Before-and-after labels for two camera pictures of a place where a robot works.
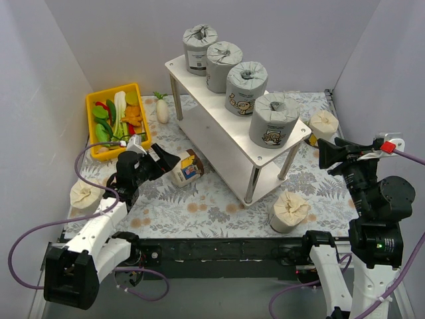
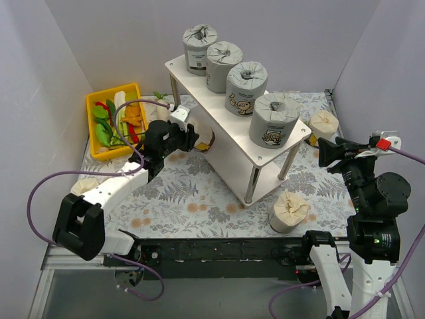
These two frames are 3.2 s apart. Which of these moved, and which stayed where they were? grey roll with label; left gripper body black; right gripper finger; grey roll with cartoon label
Moved: left gripper body black
Stayed: grey roll with label; grey roll with cartoon label; right gripper finger
